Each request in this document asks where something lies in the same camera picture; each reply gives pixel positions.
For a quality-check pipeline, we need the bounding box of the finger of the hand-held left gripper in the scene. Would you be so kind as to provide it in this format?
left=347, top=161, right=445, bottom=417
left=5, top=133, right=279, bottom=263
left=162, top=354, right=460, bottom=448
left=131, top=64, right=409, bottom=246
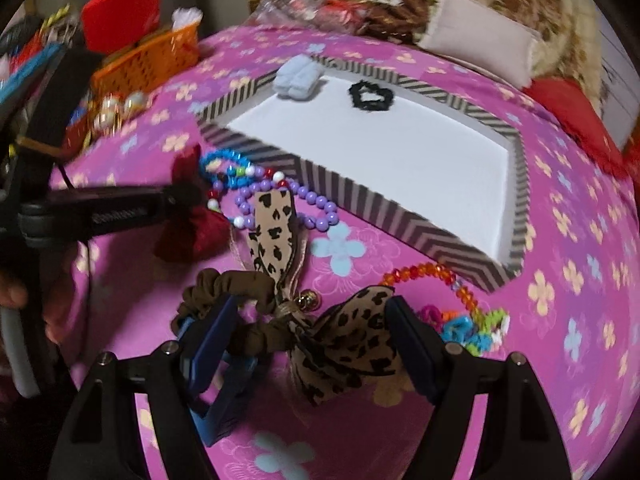
left=91, top=184, right=203, bottom=240

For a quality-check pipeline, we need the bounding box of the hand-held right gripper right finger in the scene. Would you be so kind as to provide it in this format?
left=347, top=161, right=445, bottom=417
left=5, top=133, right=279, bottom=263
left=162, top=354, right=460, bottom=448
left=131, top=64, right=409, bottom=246
left=386, top=296, right=572, bottom=480

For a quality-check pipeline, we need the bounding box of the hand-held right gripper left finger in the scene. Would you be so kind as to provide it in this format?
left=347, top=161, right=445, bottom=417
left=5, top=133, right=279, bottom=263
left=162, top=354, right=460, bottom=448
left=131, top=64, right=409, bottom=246
left=47, top=294, right=240, bottom=480

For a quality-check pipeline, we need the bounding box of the colourful flower bead bracelet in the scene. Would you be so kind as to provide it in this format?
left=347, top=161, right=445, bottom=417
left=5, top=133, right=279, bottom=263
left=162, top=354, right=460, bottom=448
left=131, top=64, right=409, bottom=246
left=420, top=302, right=511, bottom=358

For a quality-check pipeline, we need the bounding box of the blue claw hair clip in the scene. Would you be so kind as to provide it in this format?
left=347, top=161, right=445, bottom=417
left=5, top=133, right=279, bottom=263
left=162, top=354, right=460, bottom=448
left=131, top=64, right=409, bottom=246
left=172, top=305, right=262, bottom=448

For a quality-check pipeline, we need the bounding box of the brown leopard bow scrunchie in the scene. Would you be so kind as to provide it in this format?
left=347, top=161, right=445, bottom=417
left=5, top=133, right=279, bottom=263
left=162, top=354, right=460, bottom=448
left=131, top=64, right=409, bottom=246
left=172, top=187, right=407, bottom=408

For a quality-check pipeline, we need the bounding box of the red hair bow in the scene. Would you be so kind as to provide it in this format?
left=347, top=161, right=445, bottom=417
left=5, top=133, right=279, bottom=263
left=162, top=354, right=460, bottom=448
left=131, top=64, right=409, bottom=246
left=152, top=144, right=236, bottom=263

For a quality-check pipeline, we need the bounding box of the orange bead bracelet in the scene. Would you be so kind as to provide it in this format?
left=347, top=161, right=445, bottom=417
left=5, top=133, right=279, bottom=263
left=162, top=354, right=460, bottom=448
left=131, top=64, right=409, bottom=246
left=380, top=261, right=488, bottom=331

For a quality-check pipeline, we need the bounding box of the blue bead bracelet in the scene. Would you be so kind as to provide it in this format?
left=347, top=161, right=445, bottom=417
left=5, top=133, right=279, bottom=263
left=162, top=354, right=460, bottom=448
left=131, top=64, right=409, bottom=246
left=199, top=149, right=256, bottom=191

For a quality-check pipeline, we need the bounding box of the purple bead bracelet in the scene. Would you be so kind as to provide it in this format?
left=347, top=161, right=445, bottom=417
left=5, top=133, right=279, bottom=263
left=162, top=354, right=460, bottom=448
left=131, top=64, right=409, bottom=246
left=207, top=167, right=342, bottom=233

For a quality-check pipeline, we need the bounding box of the striped cardboard tray box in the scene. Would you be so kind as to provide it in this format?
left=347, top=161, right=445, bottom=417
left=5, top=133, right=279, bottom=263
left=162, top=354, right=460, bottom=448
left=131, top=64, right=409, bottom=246
left=195, top=54, right=532, bottom=293

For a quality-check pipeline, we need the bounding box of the person's left hand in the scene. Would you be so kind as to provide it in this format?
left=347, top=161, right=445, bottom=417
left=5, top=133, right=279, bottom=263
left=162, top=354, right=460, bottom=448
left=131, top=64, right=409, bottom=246
left=0, top=247, right=78, bottom=346

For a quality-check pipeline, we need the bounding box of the gold red ornament bundle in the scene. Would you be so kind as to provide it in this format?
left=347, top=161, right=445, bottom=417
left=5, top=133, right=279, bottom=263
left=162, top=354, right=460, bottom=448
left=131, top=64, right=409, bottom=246
left=65, top=91, right=152, bottom=153

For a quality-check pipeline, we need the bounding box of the orange plastic basket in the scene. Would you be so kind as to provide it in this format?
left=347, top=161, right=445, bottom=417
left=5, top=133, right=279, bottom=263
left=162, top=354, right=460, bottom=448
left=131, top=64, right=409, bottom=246
left=91, top=24, right=201, bottom=96

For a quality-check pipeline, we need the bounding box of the red felt decoration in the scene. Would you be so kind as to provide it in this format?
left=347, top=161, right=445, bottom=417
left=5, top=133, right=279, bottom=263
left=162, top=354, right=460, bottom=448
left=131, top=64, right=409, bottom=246
left=80, top=0, right=161, bottom=56

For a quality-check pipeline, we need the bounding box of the pink floral bedsheet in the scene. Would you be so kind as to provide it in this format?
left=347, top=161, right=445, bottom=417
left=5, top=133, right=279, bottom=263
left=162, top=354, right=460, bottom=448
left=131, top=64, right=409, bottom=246
left=47, top=25, right=640, bottom=480

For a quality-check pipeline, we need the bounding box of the white tissue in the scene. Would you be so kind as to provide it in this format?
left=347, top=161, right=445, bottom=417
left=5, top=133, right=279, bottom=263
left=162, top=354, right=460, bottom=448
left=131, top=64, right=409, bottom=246
left=172, top=7, right=203, bottom=31

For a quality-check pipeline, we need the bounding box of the light blue fluffy hair clip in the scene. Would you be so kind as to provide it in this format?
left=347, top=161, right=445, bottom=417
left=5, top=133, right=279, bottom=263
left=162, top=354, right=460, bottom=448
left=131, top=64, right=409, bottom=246
left=272, top=56, right=323, bottom=102

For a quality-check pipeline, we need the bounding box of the black scrunchie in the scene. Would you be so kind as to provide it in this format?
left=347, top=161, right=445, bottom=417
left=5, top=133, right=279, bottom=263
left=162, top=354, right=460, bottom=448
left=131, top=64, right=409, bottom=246
left=348, top=80, right=393, bottom=111

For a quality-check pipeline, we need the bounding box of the clear plastic bags pile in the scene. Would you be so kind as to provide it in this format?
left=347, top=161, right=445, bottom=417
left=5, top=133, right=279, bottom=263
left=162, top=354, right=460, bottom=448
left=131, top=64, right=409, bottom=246
left=247, top=0, right=371, bottom=37

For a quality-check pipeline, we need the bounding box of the red ruffled pillow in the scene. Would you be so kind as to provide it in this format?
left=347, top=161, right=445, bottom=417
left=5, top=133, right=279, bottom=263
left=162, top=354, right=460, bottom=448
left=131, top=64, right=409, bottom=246
left=522, top=77, right=640, bottom=181

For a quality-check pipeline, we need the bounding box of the white pillow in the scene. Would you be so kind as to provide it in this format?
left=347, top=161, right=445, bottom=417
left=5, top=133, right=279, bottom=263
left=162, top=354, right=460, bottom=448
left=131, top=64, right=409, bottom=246
left=415, top=0, right=543, bottom=86

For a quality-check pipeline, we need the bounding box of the brown floral quilt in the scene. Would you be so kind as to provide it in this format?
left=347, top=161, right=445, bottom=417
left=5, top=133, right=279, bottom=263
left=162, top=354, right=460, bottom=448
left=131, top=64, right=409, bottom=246
left=360, top=0, right=437, bottom=43

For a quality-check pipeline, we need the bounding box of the beige floral quilt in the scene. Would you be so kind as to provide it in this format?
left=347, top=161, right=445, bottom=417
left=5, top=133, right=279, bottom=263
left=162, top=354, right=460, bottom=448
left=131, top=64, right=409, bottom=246
left=400, top=0, right=606, bottom=111

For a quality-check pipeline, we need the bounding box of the grey cable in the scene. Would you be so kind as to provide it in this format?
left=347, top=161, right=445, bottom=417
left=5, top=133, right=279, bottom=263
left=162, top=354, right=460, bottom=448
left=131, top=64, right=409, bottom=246
left=0, top=305, right=42, bottom=397

